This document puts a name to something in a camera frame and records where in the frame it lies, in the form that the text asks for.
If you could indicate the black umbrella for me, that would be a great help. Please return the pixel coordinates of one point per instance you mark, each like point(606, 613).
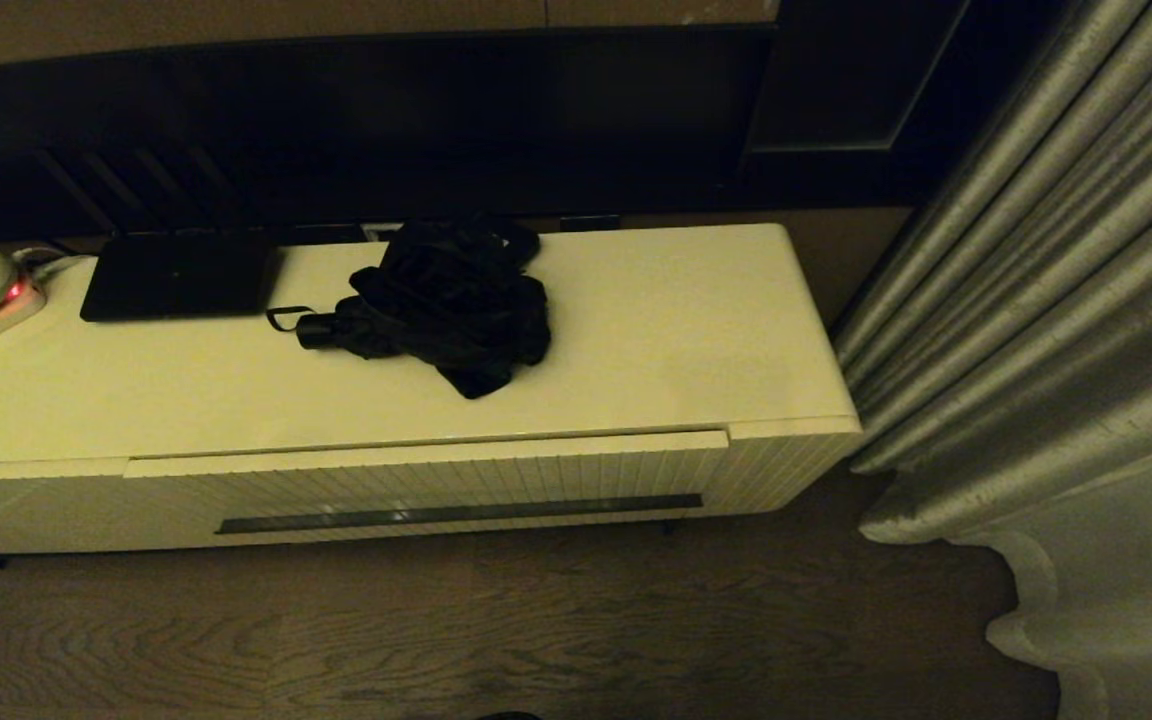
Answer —
point(446, 308)

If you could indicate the cream fluted drawer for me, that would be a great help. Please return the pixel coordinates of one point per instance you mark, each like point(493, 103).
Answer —
point(436, 470)

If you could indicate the white low cabinet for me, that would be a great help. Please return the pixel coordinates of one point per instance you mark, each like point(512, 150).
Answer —
point(686, 335)

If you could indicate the small black square box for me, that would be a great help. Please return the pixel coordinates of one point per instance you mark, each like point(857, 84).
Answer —
point(524, 243)

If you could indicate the black television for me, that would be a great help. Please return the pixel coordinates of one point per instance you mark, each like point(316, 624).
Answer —
point(386, 120)

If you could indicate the black flat set-top box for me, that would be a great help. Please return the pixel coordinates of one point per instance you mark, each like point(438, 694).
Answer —
point(181, 276)

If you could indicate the grey textured curtain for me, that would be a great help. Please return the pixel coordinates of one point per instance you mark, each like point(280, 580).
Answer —
point(1036, 250)

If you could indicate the white power strip red light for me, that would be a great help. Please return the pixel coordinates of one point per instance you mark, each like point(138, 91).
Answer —
point(6, 309)

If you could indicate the white sheer curtain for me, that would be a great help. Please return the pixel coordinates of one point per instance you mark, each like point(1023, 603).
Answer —
point(1136, 620)

